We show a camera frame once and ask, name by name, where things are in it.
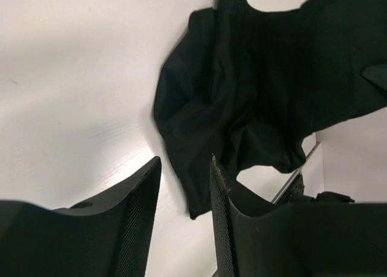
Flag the black pleated skirt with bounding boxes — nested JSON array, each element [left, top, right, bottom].
[[153, 0, 386, 219]]

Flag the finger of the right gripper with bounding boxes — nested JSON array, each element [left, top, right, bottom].
[[361, 62, 387, 91]]

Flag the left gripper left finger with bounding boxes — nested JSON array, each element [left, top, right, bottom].
[[1, 157, 161, 276]]

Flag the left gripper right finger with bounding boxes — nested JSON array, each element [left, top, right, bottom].
[[210, 158, 386, 276]]

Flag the aluminium table edge rail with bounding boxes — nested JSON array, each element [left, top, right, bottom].
[[272, 142, 325, 204]]

